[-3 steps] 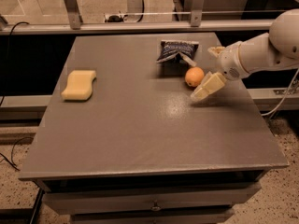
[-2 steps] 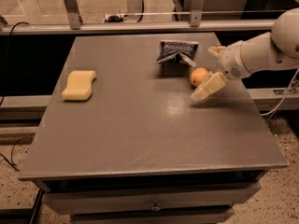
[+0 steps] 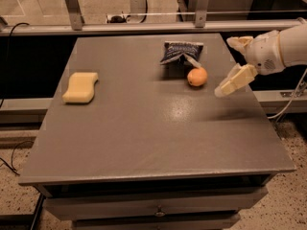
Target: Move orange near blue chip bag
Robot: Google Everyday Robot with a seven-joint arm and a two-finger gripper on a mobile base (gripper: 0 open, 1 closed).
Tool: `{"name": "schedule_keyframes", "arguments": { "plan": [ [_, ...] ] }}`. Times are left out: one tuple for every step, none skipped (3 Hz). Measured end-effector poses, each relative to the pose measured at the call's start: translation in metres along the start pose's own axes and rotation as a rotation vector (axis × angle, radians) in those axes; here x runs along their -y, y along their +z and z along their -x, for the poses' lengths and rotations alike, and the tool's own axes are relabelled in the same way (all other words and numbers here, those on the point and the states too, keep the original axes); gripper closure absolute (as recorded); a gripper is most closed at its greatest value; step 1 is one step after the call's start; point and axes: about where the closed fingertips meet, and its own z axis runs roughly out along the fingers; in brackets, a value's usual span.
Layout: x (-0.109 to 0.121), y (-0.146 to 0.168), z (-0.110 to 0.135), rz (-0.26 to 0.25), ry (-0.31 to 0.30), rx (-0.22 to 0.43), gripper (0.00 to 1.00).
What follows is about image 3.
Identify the yellow sponge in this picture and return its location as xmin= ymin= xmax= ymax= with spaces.
xmin=62 ymin=72 xmax=98 ymax=104

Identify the orange fruit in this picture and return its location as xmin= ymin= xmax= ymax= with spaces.
xmin=187 ymin=67 xmax=208 ymax=87

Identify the metal railing frame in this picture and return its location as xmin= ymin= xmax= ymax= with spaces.
xmin=0 ymin=0 xmax=307 ymax=35

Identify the metal drawer knob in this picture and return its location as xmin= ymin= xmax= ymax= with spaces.
xmin=154 ymin=209 xmax=166 ymax=218

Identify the black cable on left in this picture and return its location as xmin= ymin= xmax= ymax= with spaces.
xmin=0 ymin=22 xmax=36 ymax=176

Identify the grey cabinet drawer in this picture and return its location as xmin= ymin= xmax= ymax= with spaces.
xmin=43 ymin=187 xmax=268 ymax=220

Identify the white power strip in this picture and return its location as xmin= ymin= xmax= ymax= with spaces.
xmin=106 ymin=15 xmax=130 ymax=24

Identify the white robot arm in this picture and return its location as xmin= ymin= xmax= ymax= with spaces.
xmin=215 ymin=19 xmax=307 ymax=98

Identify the blue chip bag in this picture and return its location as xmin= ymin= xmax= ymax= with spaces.
xmin=160 ymin=41 xmax=203 ymax=68

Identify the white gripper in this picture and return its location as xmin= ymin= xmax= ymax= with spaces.
xmin=214 ymin=31 xmax=285 ymax=98

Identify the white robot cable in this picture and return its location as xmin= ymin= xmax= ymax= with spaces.
xmin=267 ymin=67 xmax=307 ymax=121

